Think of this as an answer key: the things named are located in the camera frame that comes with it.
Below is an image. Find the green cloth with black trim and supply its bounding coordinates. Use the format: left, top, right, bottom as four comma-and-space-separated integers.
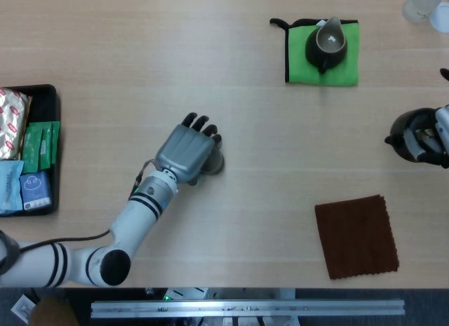
269, 18, 360, 87

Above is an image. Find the frosted glass bottle wooden cap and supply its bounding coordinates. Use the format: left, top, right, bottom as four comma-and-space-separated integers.
401, 0, 443, 24

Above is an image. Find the dark left arm cable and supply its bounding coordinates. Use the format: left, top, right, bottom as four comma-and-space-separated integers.
19, 229, 113, 252

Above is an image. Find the black cast iron teapot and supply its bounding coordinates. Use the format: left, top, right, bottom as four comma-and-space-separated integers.
384, 107, 449, 169

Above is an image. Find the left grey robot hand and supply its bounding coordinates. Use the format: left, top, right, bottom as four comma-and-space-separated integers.
154, 111, 224, 186

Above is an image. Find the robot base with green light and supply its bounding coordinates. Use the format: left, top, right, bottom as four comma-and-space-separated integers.
143, 287, 297, 301

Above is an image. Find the brown round stool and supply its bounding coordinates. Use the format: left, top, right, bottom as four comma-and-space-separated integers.
27, 297, 80, 326

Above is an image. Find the dark ceramic pouring pitcher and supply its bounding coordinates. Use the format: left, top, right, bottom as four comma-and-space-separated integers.
304, 16, 349, 74

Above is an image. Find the grey-green ceramic teacup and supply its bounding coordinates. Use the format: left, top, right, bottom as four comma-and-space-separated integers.
199, 149, 225, 176

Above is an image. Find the light blue packet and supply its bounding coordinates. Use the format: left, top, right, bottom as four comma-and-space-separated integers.
0, 160, 25, 215

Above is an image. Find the white round lid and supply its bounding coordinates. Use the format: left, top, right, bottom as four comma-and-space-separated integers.
429, 1, 449, 34

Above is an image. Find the black plastic tray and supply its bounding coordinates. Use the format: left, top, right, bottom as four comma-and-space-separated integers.
0, 83, 62, 218

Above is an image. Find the white floor socket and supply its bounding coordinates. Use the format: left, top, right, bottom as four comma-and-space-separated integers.
10, 294, 36, 323

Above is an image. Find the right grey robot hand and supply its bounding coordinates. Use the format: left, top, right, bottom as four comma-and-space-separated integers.
403, 68, 449, 165

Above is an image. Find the aluminium profile rail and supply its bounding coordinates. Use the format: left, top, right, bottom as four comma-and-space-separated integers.
90, 299, 406, 319

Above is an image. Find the green tea packet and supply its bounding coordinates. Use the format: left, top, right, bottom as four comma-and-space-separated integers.
48, 121, 61, 165
39, 124, 53, 170
21, 122, 43, 173

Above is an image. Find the brown ribbed cloth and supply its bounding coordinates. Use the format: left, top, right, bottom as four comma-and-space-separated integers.
314, 194, 400, 280

